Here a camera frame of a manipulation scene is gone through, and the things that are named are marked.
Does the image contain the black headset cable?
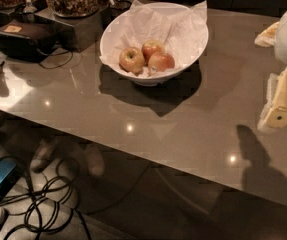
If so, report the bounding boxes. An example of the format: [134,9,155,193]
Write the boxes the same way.
[36,43,75,70]

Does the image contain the small dark cup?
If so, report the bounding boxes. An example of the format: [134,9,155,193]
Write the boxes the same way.
[110,0,131,18]

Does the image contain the black coiled floor cable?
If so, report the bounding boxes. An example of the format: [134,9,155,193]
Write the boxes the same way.
[0,155,92,240]

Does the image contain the dark display riser block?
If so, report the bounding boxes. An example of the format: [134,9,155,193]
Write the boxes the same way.
[36,6,111,52]

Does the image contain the white paper liner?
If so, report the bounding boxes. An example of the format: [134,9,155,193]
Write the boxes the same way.
[99,0,209,79]

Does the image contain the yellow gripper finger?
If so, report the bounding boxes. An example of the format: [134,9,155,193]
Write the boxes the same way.
[254,22,279,47]
[257,67,287,133]

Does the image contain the metal serving scoop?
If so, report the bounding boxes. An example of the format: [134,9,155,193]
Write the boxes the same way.
[23,0,37,14]

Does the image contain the red apple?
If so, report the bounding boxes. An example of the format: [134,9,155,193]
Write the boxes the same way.
[141,39,165,61]
[148,52,175,75]

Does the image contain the left yellow-red apple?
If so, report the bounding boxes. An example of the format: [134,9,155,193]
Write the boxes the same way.
[119,47,145,75]

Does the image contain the white bowl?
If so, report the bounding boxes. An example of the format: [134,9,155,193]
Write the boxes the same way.
[99,1,210,87]

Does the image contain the black VR headset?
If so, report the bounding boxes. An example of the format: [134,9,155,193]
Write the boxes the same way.
[0,20,57,62]

